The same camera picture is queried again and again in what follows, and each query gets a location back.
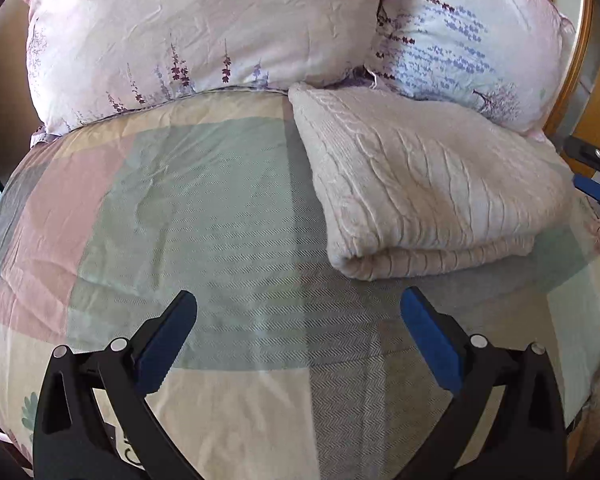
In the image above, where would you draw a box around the pink floral left pillow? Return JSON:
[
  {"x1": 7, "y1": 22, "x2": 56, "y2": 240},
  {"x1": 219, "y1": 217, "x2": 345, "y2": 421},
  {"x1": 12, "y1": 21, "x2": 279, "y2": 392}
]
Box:
[{"x1": 23, "y1": 0, "x2": 379, "y2": 136}]

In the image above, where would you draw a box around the white lavender right pillow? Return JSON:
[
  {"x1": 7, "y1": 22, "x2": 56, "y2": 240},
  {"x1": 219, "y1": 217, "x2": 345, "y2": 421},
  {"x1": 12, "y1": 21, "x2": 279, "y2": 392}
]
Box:
[{"x1": 365, "y1": 0, "x2": 573, "y2": 134}]

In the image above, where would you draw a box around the wooden bed headboard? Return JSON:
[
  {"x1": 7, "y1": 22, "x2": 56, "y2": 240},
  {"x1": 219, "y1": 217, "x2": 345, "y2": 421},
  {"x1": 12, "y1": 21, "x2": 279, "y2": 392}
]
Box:
[{"x1": 509, "y1": 0, "x2": 600, "y2": 137}]

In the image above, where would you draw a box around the pastel patchwork floral quilt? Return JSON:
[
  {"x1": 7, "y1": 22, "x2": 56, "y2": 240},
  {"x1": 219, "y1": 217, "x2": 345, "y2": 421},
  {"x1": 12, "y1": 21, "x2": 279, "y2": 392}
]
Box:
[{"x1": 0, "y1": 92, "x2": 600, "y2": 479}]

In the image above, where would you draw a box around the beige cable-knit sweater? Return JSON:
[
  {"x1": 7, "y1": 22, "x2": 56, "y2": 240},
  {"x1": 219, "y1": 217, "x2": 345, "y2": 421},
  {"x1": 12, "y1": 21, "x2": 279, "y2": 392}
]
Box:
[{"x1": 288, "y1": 84, "x2": 574, "y2": 281}]

